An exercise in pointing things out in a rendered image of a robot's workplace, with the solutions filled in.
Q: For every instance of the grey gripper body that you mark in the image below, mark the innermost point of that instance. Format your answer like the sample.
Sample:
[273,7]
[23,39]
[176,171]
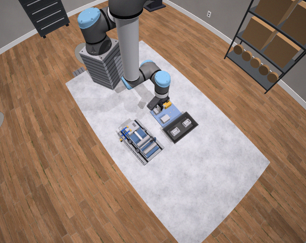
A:
[164,100]

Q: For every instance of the yellow rectangular block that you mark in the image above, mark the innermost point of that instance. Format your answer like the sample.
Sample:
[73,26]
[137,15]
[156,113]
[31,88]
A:
[167,104]

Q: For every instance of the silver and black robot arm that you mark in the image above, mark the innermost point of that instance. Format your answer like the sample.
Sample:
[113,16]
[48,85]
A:
[124,16]

